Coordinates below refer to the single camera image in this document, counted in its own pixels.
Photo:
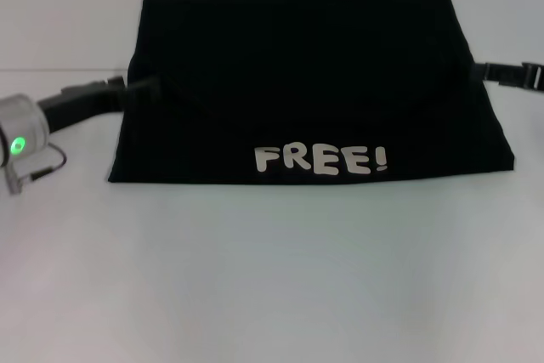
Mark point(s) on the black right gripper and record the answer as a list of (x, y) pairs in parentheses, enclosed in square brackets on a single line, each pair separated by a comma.
[(533, 77)]

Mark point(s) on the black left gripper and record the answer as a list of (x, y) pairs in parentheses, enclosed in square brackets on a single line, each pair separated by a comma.
[(81, 106)]

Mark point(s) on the black t-shirt with FREE print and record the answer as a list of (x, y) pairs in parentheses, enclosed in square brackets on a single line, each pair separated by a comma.
[(297, 82)]

